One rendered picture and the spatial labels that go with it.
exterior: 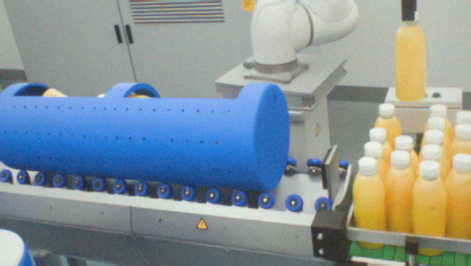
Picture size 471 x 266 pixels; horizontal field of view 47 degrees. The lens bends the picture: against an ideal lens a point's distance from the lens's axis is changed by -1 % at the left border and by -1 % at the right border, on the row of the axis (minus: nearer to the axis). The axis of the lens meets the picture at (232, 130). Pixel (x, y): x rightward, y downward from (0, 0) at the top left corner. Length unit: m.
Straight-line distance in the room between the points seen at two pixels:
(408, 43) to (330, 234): 0.48
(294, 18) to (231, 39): 1.25
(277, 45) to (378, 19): 2.30
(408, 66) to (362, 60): 2.84
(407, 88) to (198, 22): 1.94
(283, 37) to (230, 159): 0.63
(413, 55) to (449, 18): 2.62
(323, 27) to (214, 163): 0.75
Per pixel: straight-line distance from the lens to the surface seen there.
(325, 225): 1.23
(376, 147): 1.28
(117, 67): 3.65
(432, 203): 1.22
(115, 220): 1.66
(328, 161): 1.37
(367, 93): 4.27
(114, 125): 1.48
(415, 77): 1.38
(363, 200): 1.24
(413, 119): 1.59
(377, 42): 4.13
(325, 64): 2.01
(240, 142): 1.30
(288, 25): 1.83
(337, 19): 1.92
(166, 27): 3.29
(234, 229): 1.47
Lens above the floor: 1.71
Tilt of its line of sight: 25 degrees down
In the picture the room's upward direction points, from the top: 9 degrees counter-clockwise
